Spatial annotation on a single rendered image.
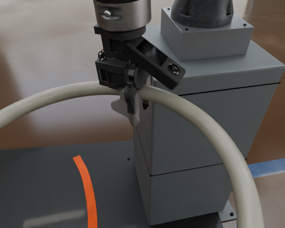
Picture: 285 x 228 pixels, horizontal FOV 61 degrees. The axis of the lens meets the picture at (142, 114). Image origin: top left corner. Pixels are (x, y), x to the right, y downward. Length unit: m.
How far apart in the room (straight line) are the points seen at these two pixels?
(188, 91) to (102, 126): 1.14
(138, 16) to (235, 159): 0.25
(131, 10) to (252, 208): 0.31
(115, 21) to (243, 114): 0.59
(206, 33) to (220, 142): 0.42
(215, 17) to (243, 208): 0.55
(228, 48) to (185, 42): 0.14
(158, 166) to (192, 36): 0.47
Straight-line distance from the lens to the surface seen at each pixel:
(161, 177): 0.96
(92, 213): 1.34
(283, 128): 2.00
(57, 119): 1.91
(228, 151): 0.37
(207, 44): 0.75
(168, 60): 0.44
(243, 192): 0.34
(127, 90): 0.44
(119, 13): 0.38
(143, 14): 0.39
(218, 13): 0.76
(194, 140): 0.85
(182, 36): 0.71
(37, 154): 1.67
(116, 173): 1.46
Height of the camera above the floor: 1.19
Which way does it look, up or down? 40 degrees down
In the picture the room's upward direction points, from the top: straight up
